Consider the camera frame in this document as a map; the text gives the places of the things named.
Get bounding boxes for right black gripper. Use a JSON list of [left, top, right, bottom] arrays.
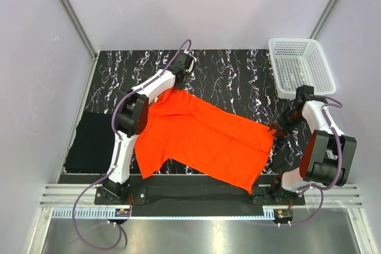
[[269, 106, 305, 137]]

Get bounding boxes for orange t-shirt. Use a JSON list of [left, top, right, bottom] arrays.
[[135, 88, 274, 193]]

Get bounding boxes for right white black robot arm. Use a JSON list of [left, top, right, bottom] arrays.
[[268, 85, 357, 205]]

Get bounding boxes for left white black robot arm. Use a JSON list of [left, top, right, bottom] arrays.
[[102, 51, 196, 204]]

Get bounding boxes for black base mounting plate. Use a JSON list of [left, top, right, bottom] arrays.
[[94, 174, 305, 206]]

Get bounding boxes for white plastic basket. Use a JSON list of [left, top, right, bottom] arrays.
[[268, 37, 336, 99]]

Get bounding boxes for right orange connector box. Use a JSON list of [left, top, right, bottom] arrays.
[[274, 209, 293, 220]]

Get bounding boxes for orange connector box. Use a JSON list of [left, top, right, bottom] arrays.
[[115, 208, 131, 217], [274, 209, 293, 220]]

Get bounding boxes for folded black t-shirt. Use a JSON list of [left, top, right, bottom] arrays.
[[64, 111, 114, 174]]

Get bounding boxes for left orange connector box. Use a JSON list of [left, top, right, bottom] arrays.
[[115, 208, 131, 217]]

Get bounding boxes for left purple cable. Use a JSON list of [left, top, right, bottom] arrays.
[[71, 39, 193, 250]]

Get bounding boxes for aluminium frame rail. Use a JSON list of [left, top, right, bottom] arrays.
[[39, 184, 363, 208]]

